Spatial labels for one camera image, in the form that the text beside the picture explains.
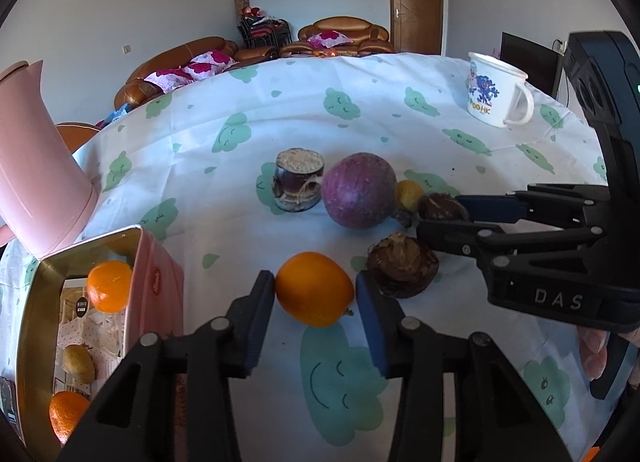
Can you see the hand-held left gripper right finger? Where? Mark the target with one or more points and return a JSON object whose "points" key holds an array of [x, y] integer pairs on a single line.
{"points": [[372, 327]]}

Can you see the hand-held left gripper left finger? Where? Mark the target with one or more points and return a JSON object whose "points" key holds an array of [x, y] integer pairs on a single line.
{"points": [[260, 322]]}

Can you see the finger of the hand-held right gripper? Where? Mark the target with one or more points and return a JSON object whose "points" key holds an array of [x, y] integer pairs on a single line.
{"points": [[450, 234], [490, 209]]}

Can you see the dark water chestnut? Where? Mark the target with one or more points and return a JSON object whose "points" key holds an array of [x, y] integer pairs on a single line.
{"points": [[440, 207], [402, 267]]}

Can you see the yellow round fruit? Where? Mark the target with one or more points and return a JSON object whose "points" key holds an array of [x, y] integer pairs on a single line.
{"points": [[409, 194], [78, 363]]}

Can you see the small orange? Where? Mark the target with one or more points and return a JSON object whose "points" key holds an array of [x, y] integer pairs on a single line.
{"points": [[314, 288]]}

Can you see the purple passion fruit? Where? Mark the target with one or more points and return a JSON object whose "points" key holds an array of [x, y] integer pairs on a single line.
{"points": [[359, 190]]}

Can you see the pink tin box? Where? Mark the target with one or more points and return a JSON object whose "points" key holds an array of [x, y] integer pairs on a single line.
{"points": [[160, 282]]}

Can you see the sugarcane piece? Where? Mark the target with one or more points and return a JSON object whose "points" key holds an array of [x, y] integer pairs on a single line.
{"points": [[298, 181]]}

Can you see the large orange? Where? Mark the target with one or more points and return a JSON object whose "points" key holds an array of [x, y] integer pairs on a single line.
{"points": [[109, 287]]}

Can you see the medium orange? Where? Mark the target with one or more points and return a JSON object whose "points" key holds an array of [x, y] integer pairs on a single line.
{"points": [[65, 417]]}

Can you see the person's right hand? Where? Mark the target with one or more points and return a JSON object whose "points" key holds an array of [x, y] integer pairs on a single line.
{"points": [[592, 349]]}

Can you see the white printed mug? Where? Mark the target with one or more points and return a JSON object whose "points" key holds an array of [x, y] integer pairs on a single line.
{"points": [[487, 91]]}

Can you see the black television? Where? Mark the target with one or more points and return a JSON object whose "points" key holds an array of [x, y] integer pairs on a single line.
{"points": [[530, 61]]}

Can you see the printed paper leaflet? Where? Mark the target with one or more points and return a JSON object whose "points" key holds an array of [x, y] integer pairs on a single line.
{"points": [[100, 332]]}

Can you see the white green-printed tablecloth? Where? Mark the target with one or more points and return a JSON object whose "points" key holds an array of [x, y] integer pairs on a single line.
{"points": [[250, 106]]}

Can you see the brown wooden door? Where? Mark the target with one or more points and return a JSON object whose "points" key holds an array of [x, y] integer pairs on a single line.
{"points": [[415, 1]]}

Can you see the brown leather armchair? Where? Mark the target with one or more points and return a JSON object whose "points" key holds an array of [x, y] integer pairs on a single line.
{"points": [[350, 27]]}

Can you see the pink floral pillow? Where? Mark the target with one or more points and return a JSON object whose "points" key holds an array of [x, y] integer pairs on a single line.
{"points": [[330, 38], [210, 64], [167, 79]]}

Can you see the blue denim clothes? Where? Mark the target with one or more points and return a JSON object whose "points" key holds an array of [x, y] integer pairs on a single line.
{"points": [[115, 116]]}

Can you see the wooden chair back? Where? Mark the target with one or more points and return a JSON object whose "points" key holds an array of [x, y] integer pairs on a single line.
{"points": [[75, 136]]}

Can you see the pink electric kettle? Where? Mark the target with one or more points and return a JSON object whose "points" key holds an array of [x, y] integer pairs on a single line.
{"points": [[40, 166]]}

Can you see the stacked black chairs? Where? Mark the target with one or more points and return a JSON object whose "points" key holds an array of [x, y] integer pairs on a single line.
{"points": [[262, 31]]}

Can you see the long brown leather sofa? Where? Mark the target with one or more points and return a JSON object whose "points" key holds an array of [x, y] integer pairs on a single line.
{"points": [[165, 57]]}

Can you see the brown cylindrical ornament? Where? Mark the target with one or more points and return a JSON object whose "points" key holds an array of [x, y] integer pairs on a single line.
{"points": [[242, 4]]}

